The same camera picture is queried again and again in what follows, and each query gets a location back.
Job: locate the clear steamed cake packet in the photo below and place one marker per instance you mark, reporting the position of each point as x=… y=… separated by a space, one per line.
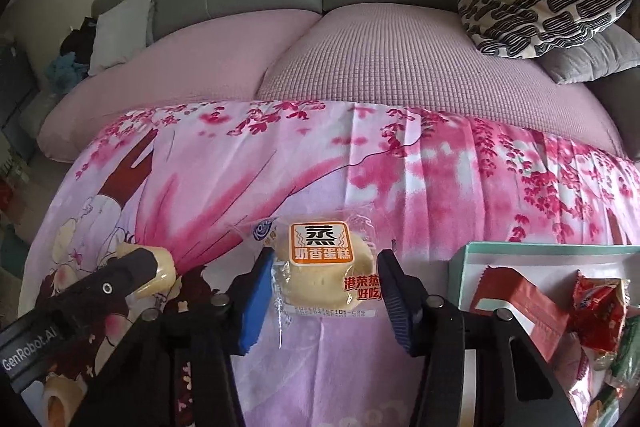
x=320 y=272

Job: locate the pink floral printed blanket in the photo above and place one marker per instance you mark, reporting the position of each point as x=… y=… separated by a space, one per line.
x=300 y=167

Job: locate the large red snack packet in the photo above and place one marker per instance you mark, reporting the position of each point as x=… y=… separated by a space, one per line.
x=520 y=302

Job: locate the dark cloth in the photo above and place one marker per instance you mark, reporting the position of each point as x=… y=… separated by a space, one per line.
x=77 y=37

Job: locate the pink waffle sofa cover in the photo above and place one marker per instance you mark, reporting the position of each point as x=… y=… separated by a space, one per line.
x=375 y=67

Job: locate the grey pillow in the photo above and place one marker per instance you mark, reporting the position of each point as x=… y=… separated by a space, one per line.
x=590 y=59

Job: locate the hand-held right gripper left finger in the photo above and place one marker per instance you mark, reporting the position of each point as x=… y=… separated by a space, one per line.
x=255 y=307

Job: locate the shiny red snack packet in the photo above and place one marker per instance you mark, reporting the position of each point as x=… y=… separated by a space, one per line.
x=597 y=307

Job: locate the black white patterned pillow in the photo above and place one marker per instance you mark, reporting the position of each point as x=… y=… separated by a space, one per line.
x=540 y=7

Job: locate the teal cloth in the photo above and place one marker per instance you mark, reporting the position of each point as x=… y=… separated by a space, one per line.
x=65 y=72

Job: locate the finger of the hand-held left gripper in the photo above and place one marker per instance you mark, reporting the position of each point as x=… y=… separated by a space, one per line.
x=106 y=288

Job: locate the clear orange-centred cake packet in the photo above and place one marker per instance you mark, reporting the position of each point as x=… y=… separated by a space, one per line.
x=57 y=402

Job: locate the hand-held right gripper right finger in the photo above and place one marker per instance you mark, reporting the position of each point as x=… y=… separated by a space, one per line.
x=397 y=307

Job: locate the teal-edged white tray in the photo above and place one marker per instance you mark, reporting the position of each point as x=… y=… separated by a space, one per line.
x=550 y=259

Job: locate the light grey cushion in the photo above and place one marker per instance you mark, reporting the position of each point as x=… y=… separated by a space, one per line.
x=120 y=32

